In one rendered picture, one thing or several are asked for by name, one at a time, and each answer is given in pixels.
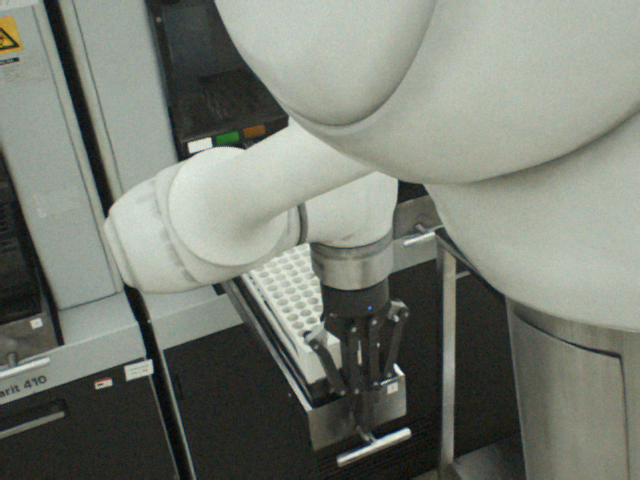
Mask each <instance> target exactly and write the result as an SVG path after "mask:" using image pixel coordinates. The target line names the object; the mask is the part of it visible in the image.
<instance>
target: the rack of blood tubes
mask: <svg viewBox="0 0 640 480"><path fill-rule="evenodd" d="M240 276H241V275H240ZM242 277H243V278H244V279H243V278H242ZM251 277H252V279H250V278H251ZM241 278H242V280H243V281H244V280H245V281H246V282H245V281H244V283H245V284H246V283H247V284H246V286H247V285H248V286H249V287H248V286H247V287H248V289H249V288H250V289H251V290H250V289H249V291H250V292H251V291H252V292H253V293H252V292H251V294H252V295H253V294H254V295H253V297H254V296H255V297H256V298H255V297H254V298H255V300H256V299H257V300H258V301H257V300H256V302H257V303H258V302H259V303H258V305H259V304H260V305H261V306H260V305H259V306H260V308H261V307H262V308H263V309H262V308H261V310H262V311H263V310H264V311H265V312H264V311H263V313H264V314H265V313H266V314H265V316H266V315H267V316H268V317H267V316H266V317H267V319H268V318H269V319H270V320H269V319H268V321H269V323H270V321H271V323H272V325H273V326H272V325H271V323H270V325H271V326H272V328H273V327H274V328H275V329H274V328H273V329H274V331H275V330H276V331H277V332H276V331H275V333H276V334H277V333H278V334H277V336H278V335H279V336H280V337H279V336H278V337H279V339H280V338H281V339H282V340H281V339H280V341H281V342H282V341H283V342H284V344H285V345H284V344H283V342H282V344H283V345H284V347H285V346H286V347H287V348H286V347H285V348H286V350H287V349H288V350H289V351H288V350H287V352H288V353H289V352H290V353H289V355H290V354H291V355H292V356H291V355H290V356H291V358H292V357H293V358H294V359H293V358H292V359H293V361H294V360H295V361H296V363H297V364H296V363H295V361H294V363H295V364H296V366H297V365H298V366H299V367H298V366H297V367H298V369H299V368H301V369H302V370H301V369H299V371H301V372H302V371H303V372H304V374H305V375H304V374H303V372H302V374H303V375H304V377H305V376H306V377H307V378H306V377H305V378H306V380H307V382H308V383H309V384H310V383H312V382H315V380H316V379H319V378H322V377H324V376H327V375H326V373H325V371H324V369H323V367H322V364H321V362H320V360H319V358H318V356H317V353H315V352H314V351H313V350H312V349H311V348H310V346H309V345H308V344H307V342H306V341H305V339H304V338H303V334H304V333H305V332H306V331H308V330H310V331H312V332H313V331H314V330H315V329H316V328H317V327H318V326H319V325H320V324H321V322H320V316H321V314H322V311H323V304H322V298H321V289H320V280H319V279H318V278H317V277H316V275H315V274H314V272H313V271H312V265H311V256H310V247H309V243H306V244H302V245H298V246H295V247H293V248H290V249H288V250H286V251H284V253H282V254H280V255H278V256H276V257H275V258H274V259H273V260H271V261H270V262H268V263H267V264H265V265H263V266H261V267H259V268H257V269H255V270H253V271H250V272H248V273H245V274H243V275H242V276H241ZM327 338H328V347H327V349H328V350H329V352H330V353H331V355H332V358H333V360H334V362H335V364H336V367H337V369H338V368H340V367H342V362H341V351H340V342H339V340H338V339H336V338H335V337H334V336H332V335H331V334H330V333H328V334H327ZM322 379H323V378H322Z"/></svg>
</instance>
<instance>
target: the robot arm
mask: <svg viewBox="0 0 640 480"><path fill-rule="evenodd" d="M214 1H215V3H216V6H217V8H218V10H219V13H220V15H221V18H222V21H223V23H224V26H225V28H226V30H227V32H228V34H229V36H230V38H231V40H232V42H233V43H234V45H235V47H236V49H237V50H238V52H240V53H241V55H242V56H243V58H244V59H245V61H246V62H247V63H248V66H249V67H250V68H251V69H252V70H253V72H254V73H255V74H256V75H257V76H258V77H259V78H260V80H261V81H262V82H263V83H264V84H265V85H266V87H267V88H268V90H269V91H270V93H271V94H272V95H273V97H274V98H275V99H276V101H277V102H278V103H279V104H280V105H281V107H282V108H283V109H284V110H285V111H286V112H287V114H288V115H289V120H288V127H287V128H285V129H283V130H281V131H279V132H278V133H276V134H274V135H272V136H270V137H269V138H267V139H265V140H263V141H261V142H260V143H258V144H256V145H254V146H252V147H251V148H249V149H247V150H242V149H238V148H232V147H218V148H212V149H208V150H205V151H203V152H201V153H199V154H197V155H195V156H194V157H192V158H190V159H187V160H185V161H183V162H181V163H178V164H176V165H173V166H171V167H168V168H165V169H163V170H161V171H160V172H159V173H158V174H157V175H156V176H155V177H153V178H150V179H148V180H146V181H143V182H141V183H139V184H138V185H136V186H135V187H133V188H132V189H130V190H129V192H128V193H126V194H125V195H124V196H123V197H122V198H121V199H119V200H118V202H117V203H116V204H115V205H114V206H113V207H112V208H110V209H109V212H108V217H107V218H106V220H105V222H104V225H103V230H104V233H105V236H106V238H107V241H108V244H109V246H111V249H112V251H113V255H114V257H115V260H116V262H117V265H118V267H119V270H120V272H121V275H122V277H123V279H124V282H125V283H126V284H128V285H129V286H131V287H134V288H137V289H139V290H140V291H141V292H143V293H151V294H173V293H182V292H187V291H191V290H195V289H198V288H201V287H204V286H207V285H212V284H216V283H220V282H223V281H227V280H230V279H233V278H235V277H238V276H240V275H243V274H245V273H248V272H250V271H253V270H255V269H257V268H259V267H261V266H263V265H265V264H267V263H268V262H270V261H271V260H273V259H274V258H275V257H276V256H278V255H280V254H282V253H284V251H286V250H288V249H290V248H293V247H295V246H298V245H302V244H306V243H309V247H310V256H311V265H312V271H313V272H314V274H315V275H316V277H317V278H318V279H319V280H320V289H321V298H322V304H323V311H322V314H321V316H320V322H321V324H320V325H319V326H318V327H317V328H316V329H315V330H314V331H313V332H312V331H310V330H308V331H306V332H305V333H304V334H303V338H304V339H305V341H306V342H307V344H308V345H309V346H310V348H311V349H312V350H313V351H314V352H315V353H317V356H318V358H319V360H320V362H321V364H322V367H323V369H324V371H325V373H326V375H327V378H328V380H329V382H330V384H331V385H332V387H333V389H334V391H335V392H336V394H337V395H338V396H339V397H343V396H345V395H346V400H347V405H348V406H349V408H350V409H351V411H352V412H353V413H354V419H355V421H356V423H357V424H358V426H359V427H360V429H361V430H362V432H363V433H364V434H366V433H369V432H371V431H375V430H376V422H375V407H374V405H375V404H378V403H379V401H380V395H379V392H380V391H381V390H382V389H383V384H382V383H381V382H380V381H381V380H382V379H383V378H390V377H391V376H392V375H393V372H394V367H395V363H396V358H397V353H398V349H399V344H400V339H401V335H402V330H403V326H404V325H405V323H406V320H407V318H408V317H409V315H410V310H409V309H408V308H407V306H406V305H405V304H404V303H403V302H402V301H401V300H400V299H395V300H394V301H391V299H390V298H389V285H388V276H389V274H390V273H391V271H392V269H393V266H394V255H393V224H392V219H393V212H394V209H395V206H396V203H397V194H398V179H400V180H403V181H408V183H412V182H413V184H422V185H423V186H424V187H425V189H426V191H427V192H428V194H429V195H430V197H431V198H432V200H433V202H434V204H435V207H436V211H437V213H438V215H439V217H440V219H441V221H442V223H443V225H444V228H445V230H446V232H447V234H448V236H450V237H451V238H452V239H453V241H454V242H455V243H456V245H457V246H458V247H459V248H460V250H461V251H462V253H463V254H464V256H465V257H466V258H467V259H468V260H469V261H470V263H471V264H472V265H473V266H474V267H475V268H476V269H477V270H478V271H479V272H480V274H481V275H482V276H483V277H484V278H485V279H486V280H487V281H488V282H489V283H490V284H491V285H492V286H493V287H494V288H496V289H497V290H498V291H500V292H501V293H503V294H504V295H505V302H506V311H507V321H508V329H509V338H511V346H512V355H513V363H514V372H515V381H516V390H517V399H518V407H519V416H520V424H521V433H522V442H523V451H524V459H525V468H526V477H527V480H640V0H214ZM383 322H384V325H383V330H382V335H381V340H380V338H379V329H380V328H381V326H382V324H383ZM328 333H330V334H331V335H332V336H334V337H335V338H336V339H338V340H339V342H340V351H341V362H342V373H343V377H341V376H340V374H339V371H338V369H337V367H336V364H335V362H334V360H333V358H332V355H331V353H330V352H329V350H328V349H327V347H328V338H327V334H328ZM358 341H360V353H361V365H362V374H363V376H364V377H363V376H362V375H359V364H358V351H359V342H358ZM379 343H380V345H379V350H378V344H379Z"/></svg>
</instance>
